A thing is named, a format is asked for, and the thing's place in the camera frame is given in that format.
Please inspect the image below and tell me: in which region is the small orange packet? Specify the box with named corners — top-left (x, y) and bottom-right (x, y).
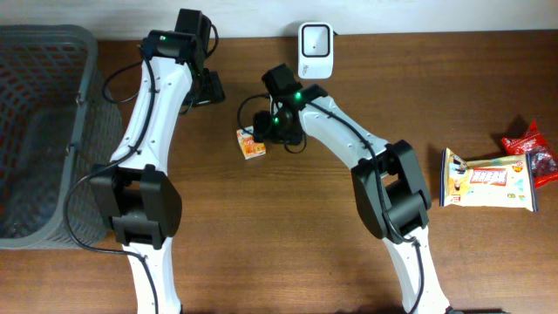
top-left (236, 126), bottom-right (267, 160)

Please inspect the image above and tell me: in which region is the beige wet wipes pack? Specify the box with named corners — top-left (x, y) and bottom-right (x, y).
top-left (439, 148), bottom-right (539, 212)

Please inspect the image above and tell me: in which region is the red snack bag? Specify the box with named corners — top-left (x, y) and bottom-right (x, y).
top-left (501, 120), bottom-right (557, 188)

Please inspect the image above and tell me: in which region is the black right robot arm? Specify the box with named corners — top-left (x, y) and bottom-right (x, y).
top-left (253, 64), bottom-right (453, 313)

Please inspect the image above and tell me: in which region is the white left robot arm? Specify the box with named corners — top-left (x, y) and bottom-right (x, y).
top-left (89, 9), bottom-right (226, 313)

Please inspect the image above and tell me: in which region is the white barcode scanner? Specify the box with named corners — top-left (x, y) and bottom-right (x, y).
top-left (297, 22), bottom-right (334, 79)

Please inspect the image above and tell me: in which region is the grey plastic mesh basket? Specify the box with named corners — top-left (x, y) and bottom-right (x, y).
top-left (1, 25), bottom-right (123, 250)

